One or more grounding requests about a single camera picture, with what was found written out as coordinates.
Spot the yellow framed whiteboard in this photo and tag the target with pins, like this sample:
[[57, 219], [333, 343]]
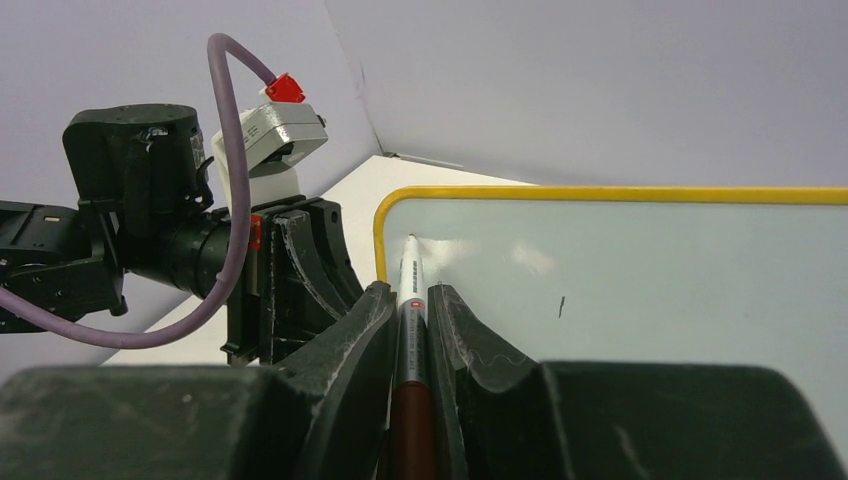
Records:
[[728, 275]]

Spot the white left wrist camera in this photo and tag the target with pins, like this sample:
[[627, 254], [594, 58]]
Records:
[[277, 136]]

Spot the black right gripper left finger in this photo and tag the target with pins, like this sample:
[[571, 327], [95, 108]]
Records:
[[318, 414]]

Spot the white whiteboard marker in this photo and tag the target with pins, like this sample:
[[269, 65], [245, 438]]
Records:
[[412, 426]]

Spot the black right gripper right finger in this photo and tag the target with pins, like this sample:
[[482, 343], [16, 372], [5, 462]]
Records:
[[502, 415]]

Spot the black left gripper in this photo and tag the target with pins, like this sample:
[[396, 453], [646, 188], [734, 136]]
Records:
[[298, 280]]

